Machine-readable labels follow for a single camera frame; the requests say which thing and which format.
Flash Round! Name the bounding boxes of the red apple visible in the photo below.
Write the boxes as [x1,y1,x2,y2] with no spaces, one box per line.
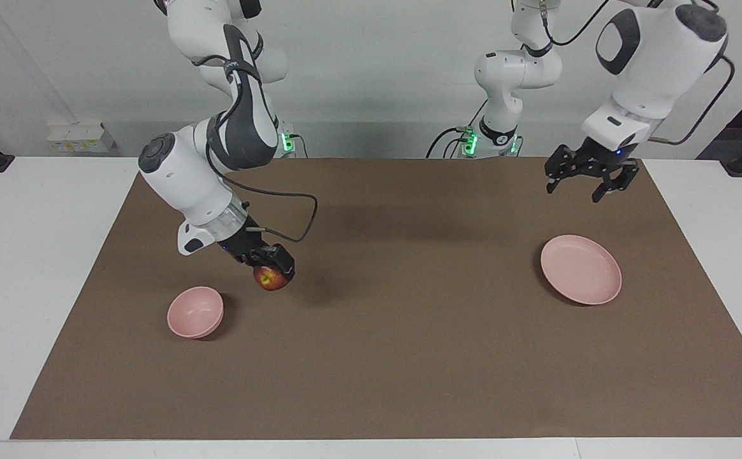
[253,266,290,292]

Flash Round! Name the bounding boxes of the brown table mat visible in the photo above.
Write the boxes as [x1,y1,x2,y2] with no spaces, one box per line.
[11,157,742,441]

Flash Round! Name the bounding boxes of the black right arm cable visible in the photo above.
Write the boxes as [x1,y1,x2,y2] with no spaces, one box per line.
[205,54,319,244]

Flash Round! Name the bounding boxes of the pink bowl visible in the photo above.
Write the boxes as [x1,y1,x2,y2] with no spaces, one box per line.
[166,286,225,339]

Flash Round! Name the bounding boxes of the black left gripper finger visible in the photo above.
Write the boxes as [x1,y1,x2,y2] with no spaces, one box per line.
[592,160,641,204]
[544,145,579,194]

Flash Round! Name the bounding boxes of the pink plate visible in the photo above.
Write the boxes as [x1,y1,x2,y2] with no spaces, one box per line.
[540,235,623,306]

